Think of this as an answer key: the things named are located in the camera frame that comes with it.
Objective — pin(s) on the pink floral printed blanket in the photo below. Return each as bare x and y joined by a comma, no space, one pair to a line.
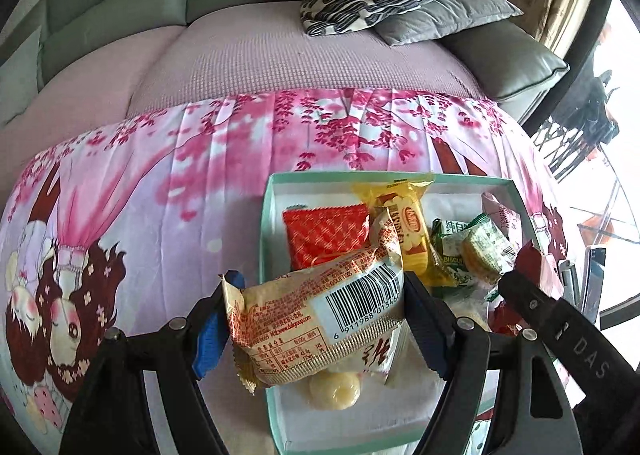
175,195

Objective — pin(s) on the grey green sofa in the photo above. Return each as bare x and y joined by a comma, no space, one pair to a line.
125,10

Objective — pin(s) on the pink sofa cover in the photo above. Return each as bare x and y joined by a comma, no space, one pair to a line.
275,55

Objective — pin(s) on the red gold-patterned snack packet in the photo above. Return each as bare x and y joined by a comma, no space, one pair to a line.
502,320

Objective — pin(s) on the grey pillow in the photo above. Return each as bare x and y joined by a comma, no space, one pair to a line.
450,17

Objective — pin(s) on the dark red snack packet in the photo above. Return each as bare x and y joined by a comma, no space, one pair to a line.
542,265

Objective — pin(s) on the glass metal side table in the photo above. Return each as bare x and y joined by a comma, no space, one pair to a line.
592,280

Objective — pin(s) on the clear bun packet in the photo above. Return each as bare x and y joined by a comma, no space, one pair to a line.
465,302

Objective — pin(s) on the clear green-edged cake packet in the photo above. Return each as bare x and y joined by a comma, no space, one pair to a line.
487,250

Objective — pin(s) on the green white biscuit packet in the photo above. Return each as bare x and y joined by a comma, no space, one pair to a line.
447,255

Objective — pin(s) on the black metal rack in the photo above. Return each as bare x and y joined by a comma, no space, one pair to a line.
560,145

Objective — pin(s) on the pale jelly cup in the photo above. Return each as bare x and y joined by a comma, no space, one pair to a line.
332,390

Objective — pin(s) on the yellow bread packet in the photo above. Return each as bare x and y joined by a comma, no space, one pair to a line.
415,235

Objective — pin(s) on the white cushion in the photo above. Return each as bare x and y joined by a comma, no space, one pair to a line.
20,80

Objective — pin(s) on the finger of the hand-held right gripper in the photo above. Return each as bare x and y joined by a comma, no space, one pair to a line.
527,300

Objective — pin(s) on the teal cardboard tray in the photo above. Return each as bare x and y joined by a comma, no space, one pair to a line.
360,430

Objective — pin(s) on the glossy red foil packet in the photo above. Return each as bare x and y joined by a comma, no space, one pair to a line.
325,235

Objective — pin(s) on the pink snack packet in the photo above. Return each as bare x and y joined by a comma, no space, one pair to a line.
500,212

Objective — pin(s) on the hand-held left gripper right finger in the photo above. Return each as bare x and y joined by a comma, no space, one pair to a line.
427,330

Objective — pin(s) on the beige biscuit packet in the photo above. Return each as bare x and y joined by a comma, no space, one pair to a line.
300,315

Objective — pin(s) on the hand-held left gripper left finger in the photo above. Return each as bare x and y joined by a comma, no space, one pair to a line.
210,340

